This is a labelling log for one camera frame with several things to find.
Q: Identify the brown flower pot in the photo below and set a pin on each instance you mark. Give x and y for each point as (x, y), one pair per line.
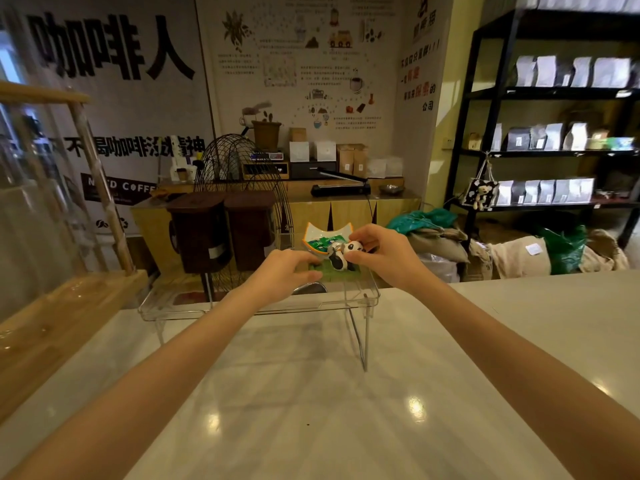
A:
(266, 134)

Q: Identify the panda print tote bag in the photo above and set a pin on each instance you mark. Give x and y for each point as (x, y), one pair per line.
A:
(481, 193)

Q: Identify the small beige box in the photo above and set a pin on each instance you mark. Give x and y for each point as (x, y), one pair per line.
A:
(474, 141)

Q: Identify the white illustrated coffee poster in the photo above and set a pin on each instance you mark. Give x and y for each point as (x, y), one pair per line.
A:
(305, 64)

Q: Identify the brown plastic bin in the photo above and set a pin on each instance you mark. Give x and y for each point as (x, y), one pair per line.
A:
(200, 232)
(250, 229)

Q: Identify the brown paper bags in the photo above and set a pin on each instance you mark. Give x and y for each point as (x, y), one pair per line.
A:
(352, 160)

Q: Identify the person's left hand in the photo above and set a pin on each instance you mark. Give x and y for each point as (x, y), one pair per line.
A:
(277, 277)

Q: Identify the black heat sealer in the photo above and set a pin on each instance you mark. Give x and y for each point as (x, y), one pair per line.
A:
(341, 187)

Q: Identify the white tabletop dispenser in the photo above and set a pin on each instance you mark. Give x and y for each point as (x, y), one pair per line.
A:
(181, 162)

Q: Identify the wooden drawer box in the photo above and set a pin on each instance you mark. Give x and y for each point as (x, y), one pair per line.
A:
(265, 170)

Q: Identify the narrow white text banner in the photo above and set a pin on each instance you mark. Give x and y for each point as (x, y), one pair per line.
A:
(420, 69)

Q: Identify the wall socket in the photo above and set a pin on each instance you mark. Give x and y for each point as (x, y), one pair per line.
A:
(448, 142)

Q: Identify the teal small box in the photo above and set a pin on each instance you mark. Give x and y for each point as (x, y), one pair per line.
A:
(620, 143)

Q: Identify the person's left forearm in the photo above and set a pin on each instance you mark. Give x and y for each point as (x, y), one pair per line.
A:
(145, 384)

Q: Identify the white banner with black characters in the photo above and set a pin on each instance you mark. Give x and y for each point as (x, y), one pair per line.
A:
(125, 104)

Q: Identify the dark green plastic bag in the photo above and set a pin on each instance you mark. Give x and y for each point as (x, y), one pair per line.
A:
(565, 249)

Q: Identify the clear acrylic stand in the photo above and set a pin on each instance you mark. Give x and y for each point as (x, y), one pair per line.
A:
(345, 294)

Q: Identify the wooden rack frame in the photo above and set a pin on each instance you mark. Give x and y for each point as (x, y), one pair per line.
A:
(55, 319)

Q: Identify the person's right thumb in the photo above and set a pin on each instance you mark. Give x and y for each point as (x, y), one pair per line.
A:
(369, 259)

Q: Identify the clear glass container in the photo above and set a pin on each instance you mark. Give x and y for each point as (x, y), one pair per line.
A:
(35, 229)

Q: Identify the black metal shelf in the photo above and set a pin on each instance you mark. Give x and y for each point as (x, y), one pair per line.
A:
(487, 94)

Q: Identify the white paper bags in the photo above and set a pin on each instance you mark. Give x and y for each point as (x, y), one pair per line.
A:
(385, 167)

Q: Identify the green grass figurine base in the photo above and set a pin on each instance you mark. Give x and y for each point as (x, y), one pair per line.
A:
(332, 273)

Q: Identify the white paper box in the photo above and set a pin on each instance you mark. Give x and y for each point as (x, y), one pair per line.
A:
(326, 150)
(299, 151)

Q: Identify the black white panda figurine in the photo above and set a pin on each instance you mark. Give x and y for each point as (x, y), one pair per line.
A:
(341, 254)

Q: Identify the row of grey coffee bags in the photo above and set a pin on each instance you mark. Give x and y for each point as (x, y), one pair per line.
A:
(575, 72)
(545, 137)
(547, 191)

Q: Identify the clear plastic bag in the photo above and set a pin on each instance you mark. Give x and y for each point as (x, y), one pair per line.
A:
(440, 268)

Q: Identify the small dark bowl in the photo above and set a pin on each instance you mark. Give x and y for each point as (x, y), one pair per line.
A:
(391, 188)

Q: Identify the person's right hand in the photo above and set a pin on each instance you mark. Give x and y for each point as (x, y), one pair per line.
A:
(392, 257)

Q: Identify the black drawer box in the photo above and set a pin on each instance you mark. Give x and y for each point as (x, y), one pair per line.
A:
(310, 170)

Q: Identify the wooden counter cabinet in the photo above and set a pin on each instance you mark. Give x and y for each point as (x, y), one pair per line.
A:
(350, 207)

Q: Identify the person's right forearm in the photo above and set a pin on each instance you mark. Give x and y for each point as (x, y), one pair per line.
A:
(520, 374)

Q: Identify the burlap sack with white label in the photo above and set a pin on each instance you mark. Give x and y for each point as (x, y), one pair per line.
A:
(515, 259)

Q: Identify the person's left thumb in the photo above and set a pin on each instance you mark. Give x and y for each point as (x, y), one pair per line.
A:
(306, 277)

